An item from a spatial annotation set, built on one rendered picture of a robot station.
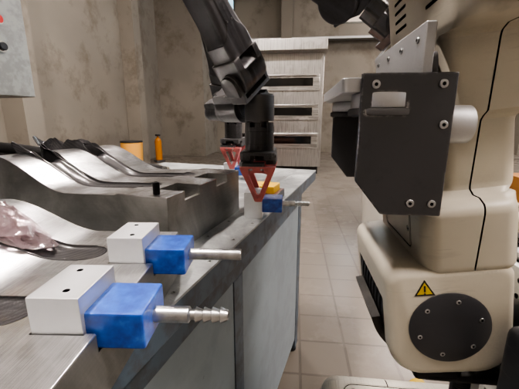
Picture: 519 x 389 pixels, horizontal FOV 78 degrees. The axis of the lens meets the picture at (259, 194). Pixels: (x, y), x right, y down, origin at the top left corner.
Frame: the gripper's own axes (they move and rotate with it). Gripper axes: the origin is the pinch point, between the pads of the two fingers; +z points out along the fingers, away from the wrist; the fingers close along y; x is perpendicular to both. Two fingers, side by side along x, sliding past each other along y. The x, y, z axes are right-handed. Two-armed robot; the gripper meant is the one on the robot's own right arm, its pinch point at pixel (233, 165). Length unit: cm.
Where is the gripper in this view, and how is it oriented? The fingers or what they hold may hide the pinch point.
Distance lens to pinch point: 107.7
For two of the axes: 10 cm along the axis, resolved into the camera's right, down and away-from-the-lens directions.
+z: -0.1, 9.7, 2.6
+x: 9.9, 0.6, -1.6
